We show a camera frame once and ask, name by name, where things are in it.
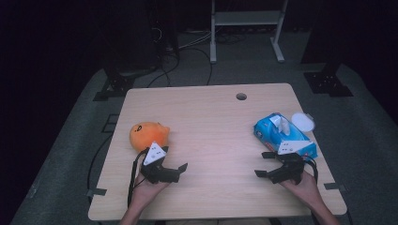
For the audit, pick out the black tape strip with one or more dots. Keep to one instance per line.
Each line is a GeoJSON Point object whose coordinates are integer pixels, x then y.
{"type": "Point", "coordinates": [96, 192]}
{"type": "Point", "coordinates": [335, 187]}

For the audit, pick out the black floor tape outline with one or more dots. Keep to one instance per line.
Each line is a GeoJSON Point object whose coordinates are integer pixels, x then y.
{"type": "Point", "coordinates": [109, 123]}

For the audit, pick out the blue wet wipe pack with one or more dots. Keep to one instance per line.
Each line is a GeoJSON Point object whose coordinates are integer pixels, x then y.
{"type": "Point", "coordinates": [269, 134]}

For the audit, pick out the white metal stand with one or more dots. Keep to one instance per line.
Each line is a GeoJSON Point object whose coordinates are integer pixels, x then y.
{"type": "Point", "coordinates": [247, 18]}

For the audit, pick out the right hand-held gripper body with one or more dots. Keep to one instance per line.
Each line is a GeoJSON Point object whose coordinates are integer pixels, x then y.
{"type": "Point", "coordinates": [291, 168]}

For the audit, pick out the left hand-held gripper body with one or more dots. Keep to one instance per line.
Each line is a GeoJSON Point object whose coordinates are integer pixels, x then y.
{"type": "Point", "coordinates": [156, 172]}

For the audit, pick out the person's left hand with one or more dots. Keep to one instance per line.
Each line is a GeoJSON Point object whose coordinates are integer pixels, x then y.
{"type": "Point", "coordinates": [144, 190]}

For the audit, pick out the orange plush toy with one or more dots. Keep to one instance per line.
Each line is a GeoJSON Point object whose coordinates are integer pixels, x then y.
{"type": "Point", "coordinates": [147, 134]}

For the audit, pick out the white round lid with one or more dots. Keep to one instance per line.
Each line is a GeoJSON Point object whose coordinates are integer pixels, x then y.
{"type": "Point", "coordinates": [303, 122]}

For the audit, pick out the black stand base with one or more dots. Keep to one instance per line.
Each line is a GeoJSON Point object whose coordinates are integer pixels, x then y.
{"type": "Point", "coordinates": [328, 84]}
{"type": "Point", "coordinates": [115, 87]}

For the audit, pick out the white wet wipe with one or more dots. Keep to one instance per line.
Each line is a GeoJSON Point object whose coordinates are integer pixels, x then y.
{"type": "Point", "coordinates": [284, 126]}

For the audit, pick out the person's right hand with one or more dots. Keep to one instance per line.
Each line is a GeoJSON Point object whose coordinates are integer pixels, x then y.
{"type": "Point", "coordinates": [306, 190]}

